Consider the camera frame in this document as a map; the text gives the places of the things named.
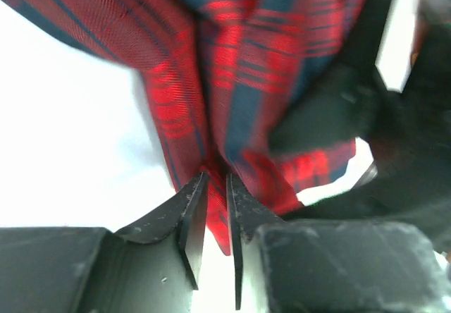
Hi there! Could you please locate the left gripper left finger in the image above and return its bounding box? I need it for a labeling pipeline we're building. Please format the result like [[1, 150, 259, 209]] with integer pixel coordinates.
[[1, 173, 209, 313]]

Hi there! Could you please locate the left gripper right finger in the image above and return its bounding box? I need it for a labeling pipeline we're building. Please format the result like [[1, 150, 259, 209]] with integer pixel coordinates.
[[226, 175, 446, 312]]

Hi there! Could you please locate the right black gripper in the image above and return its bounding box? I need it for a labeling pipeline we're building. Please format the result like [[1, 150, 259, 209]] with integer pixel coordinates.
[[268, 0, 450, 252]]

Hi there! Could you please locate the red black plaid skirt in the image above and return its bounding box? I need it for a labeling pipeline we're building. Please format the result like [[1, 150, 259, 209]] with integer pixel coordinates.
[[2, 0, 365, 254]]

